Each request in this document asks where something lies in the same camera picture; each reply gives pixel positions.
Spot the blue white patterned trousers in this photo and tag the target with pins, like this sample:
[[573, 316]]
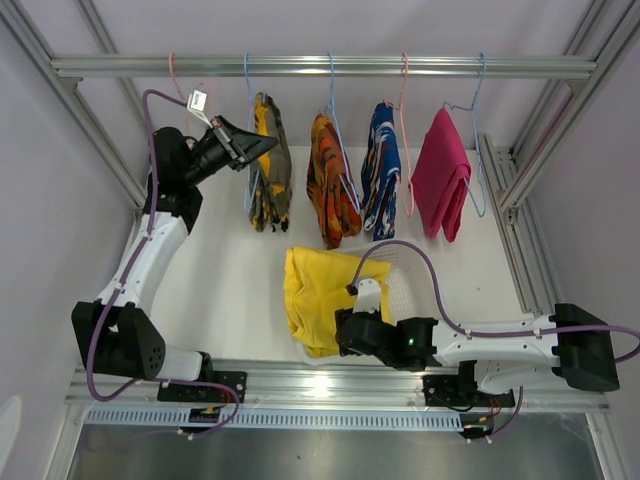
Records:
[[380, 171]]

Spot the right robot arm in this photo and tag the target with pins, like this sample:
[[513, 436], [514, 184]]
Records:
[[574, 344]]

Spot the orange camouflage trousers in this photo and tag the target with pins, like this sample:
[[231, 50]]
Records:
[[335, 215]]

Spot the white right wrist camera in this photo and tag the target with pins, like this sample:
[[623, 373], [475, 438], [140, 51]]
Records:
[[367, 293]]

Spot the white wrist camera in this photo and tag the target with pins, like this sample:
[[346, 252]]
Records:
[[367, 293], [196, 105]]

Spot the pink wire hanger blue trousers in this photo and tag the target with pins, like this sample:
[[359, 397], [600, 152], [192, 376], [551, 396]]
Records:
[[408, 192]]

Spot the white slotted cable duct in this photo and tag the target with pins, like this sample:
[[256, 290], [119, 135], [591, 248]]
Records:
[[405, 421]]

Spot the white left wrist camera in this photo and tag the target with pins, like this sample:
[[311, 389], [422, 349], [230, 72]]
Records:
[[196, 105]]

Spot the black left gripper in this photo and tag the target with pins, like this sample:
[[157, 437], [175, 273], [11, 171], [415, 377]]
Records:
[[248, 145]]

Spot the light blue hanger magenta trousers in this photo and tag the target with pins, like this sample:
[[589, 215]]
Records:
[[480, 206]]

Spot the light blue hanger camo trousers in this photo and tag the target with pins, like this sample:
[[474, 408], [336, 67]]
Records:
[[248, 130]]

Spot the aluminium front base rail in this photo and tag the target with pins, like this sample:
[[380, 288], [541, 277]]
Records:
[[286, 385]]

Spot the aluminium hanging rail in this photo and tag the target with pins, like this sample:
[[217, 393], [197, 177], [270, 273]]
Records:
[[320, 66]]

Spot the right aluminium frame posts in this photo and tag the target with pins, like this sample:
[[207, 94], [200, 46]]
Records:
[[603, 37]]

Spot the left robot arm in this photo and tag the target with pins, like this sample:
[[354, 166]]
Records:
[[115, 333]]

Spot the left aluminium frame posts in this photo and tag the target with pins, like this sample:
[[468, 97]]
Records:
[[33, 44]]

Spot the grey yellow camouflage trousers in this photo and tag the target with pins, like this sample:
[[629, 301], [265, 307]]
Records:
[[269, 187]]

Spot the light blue hanger orange trousers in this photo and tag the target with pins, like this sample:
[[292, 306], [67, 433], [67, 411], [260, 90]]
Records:
[[330, 109]]

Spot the aluminium frame posts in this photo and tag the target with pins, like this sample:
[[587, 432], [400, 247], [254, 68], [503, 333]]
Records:
[[33, 44], [603, 37]]

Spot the white perforated plastic basket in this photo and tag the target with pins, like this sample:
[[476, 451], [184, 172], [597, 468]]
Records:
[[408, 292]]

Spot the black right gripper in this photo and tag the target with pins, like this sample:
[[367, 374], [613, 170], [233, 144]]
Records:
[[340, 314]]

